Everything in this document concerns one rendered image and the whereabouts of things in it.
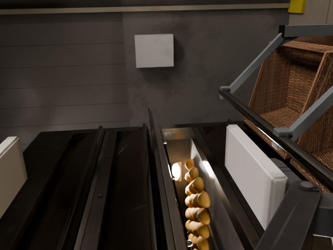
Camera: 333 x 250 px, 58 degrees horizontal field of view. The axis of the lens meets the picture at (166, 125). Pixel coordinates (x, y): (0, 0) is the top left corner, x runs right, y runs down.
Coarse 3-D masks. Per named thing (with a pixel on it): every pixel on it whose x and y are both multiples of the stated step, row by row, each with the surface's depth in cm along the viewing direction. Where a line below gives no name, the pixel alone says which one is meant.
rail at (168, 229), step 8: (152, 120) 155; (152, 128) 143; (152, 136) 134; (160, 168) 104; (160, 176) 99; (160, 184) 95; (160, 192) 90; (160, 200) 87; (168, 216) 79; (168, 224) 76; (168, 232) 73; (168, 240) 70; (168, 248) 68
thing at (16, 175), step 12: (0, 144) 17; (12, 144) 17; (0, 156) 16; (12, 156) 17; (0, 168) 16; (12, 168) 17; (24, 168) 19; (0, 180) 16; (12, 180) 17; (24, 180) 19; (0, 192) 15; (12, 192) 17; (0, 204) 15; (0, 216) 15
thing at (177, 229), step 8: (152, 112) 168; (160, 128) 180; (160, 136) 132; (160, 144) 124; (160, 152) 116; (160, 160) 111; (168, 168) 103; (168, 176) 98; (168, 184) 94; (168, 192) 89; (168, 200) 85; (176, 200) 109; (168, 208) 82; (176, 208) 81; (176, 216) 78; (176, 224) 75; (176, 232) 72; (176, 240) 70; (184, 240) 69; (176, 248) 68; (184, 248) 67
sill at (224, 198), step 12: (192, 132) 179; (204, 144) 160; (204, 156) 148; (216, 168) 134; (216, 180) 127; (228, 192) 115; (228, 204) 110; (240, 204) 107; (240, 216) 101; (240, 228) 97; (252, 228) 95; (240, 240) 98; (252, 240) 90
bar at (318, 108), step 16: (288, 32) 109; (304, 32) 109; (320, 32) 110; (272, 48) 111; (256, 64) 112; (240, 80) 114; (224, 96) 109; (240, 112) 93; (320, 112) 68; (272, 128) 73; (288, 128) 70; (304, 128) 69; (272, 144) 72; (288, 144) 64; (304, 160) 58; (320, 176) 53
